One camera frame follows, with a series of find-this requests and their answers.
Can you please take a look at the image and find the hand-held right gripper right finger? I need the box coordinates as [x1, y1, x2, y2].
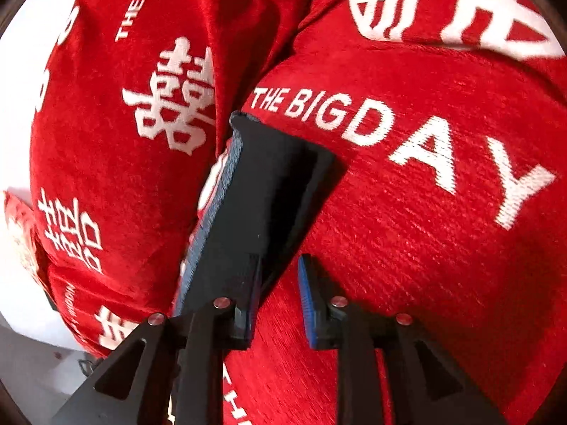
[297, 254, 508, 425]

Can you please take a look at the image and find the red embroidered pillow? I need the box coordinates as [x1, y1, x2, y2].
[2, 189, 50, 294]

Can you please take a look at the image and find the red printed sofa cover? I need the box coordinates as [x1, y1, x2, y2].
[27, 0, 567, 425]

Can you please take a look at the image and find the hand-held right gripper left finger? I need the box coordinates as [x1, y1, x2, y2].
[52, 254, 263, 425]

